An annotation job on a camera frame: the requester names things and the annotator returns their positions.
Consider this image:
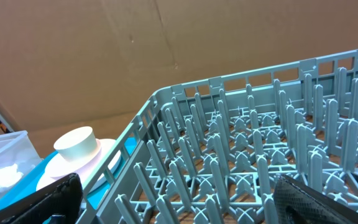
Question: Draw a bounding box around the clear plastic bin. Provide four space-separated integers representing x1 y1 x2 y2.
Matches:
0 131 42 199

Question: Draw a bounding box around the grey dishwasher rack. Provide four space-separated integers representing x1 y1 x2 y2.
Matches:
78 49 358 223

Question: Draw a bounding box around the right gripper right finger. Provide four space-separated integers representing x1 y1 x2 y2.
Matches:
273 175 358 224

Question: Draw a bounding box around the pink plate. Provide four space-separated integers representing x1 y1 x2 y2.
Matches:
36 139 116 190

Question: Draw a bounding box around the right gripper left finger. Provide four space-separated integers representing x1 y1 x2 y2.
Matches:
0 173 83 223

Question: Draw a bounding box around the white paper cup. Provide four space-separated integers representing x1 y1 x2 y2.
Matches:
53 126 101 162

